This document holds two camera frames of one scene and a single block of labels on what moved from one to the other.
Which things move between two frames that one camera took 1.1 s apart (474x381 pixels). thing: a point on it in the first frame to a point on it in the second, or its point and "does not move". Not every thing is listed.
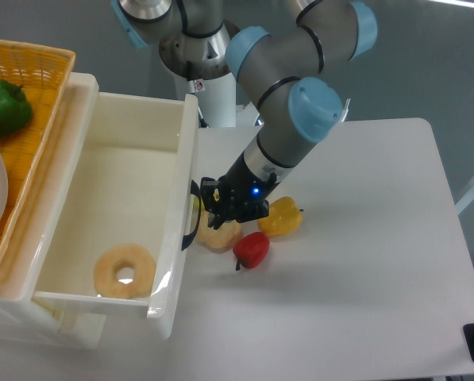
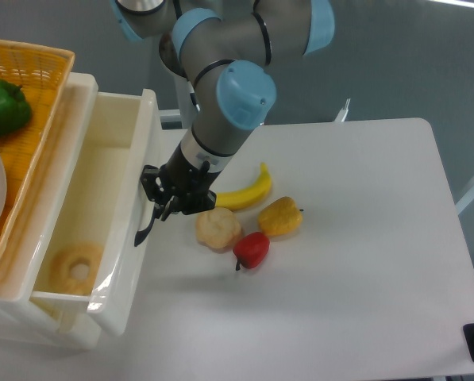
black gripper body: (241, 187) to (178, 177)
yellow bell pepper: (284, 216) does not move
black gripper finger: (256, 210) to (191, 203)
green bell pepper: (6, 109) does not move
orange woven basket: (44, 71) does not move
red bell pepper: (251, 249) does not move
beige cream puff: (223, 238) does not move
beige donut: (144, 280) to (87, 253)
